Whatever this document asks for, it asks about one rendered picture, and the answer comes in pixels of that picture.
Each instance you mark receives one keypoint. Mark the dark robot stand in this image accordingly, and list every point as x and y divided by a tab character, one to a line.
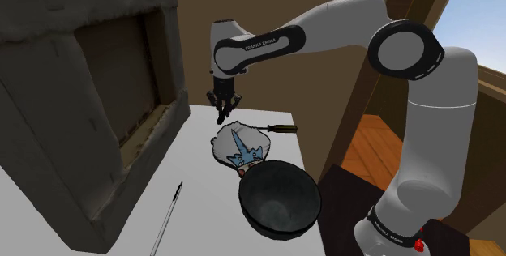
348	207

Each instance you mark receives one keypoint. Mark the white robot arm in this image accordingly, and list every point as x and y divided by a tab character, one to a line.
435	128

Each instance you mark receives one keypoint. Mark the white and blue plush toy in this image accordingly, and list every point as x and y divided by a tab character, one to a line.
241	144

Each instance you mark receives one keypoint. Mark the window with wooden frame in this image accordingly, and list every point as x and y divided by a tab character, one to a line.
474	22

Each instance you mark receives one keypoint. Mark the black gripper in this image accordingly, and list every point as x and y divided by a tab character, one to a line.
223	86

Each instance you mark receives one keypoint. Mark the white pen with black cap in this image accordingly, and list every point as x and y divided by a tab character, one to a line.
167	217

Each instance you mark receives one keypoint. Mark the black bowl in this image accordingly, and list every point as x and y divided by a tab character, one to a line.
279	200

